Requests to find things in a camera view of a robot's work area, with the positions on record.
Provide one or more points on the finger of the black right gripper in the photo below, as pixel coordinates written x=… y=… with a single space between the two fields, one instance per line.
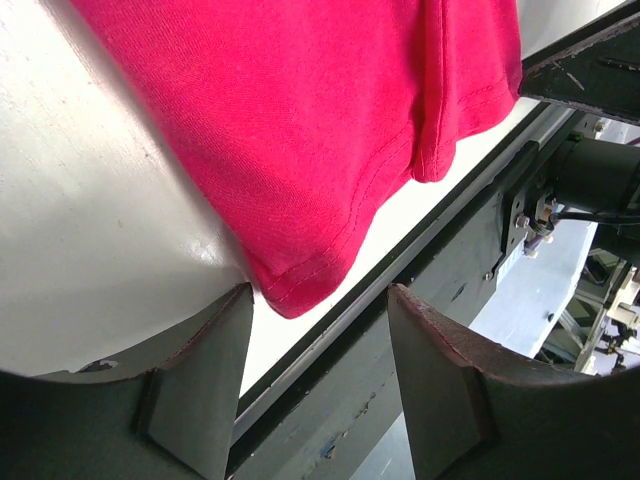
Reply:
x=595 y=69

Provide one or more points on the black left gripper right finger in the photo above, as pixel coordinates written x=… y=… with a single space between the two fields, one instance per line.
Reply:
x=500 y=410

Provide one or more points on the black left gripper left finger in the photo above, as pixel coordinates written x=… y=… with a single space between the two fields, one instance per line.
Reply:
x=164 y=409

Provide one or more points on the pink t shirt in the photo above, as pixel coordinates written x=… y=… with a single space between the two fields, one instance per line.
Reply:
x=297 y=120

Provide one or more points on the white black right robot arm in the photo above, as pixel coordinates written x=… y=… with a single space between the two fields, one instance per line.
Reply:
x=597 y=180

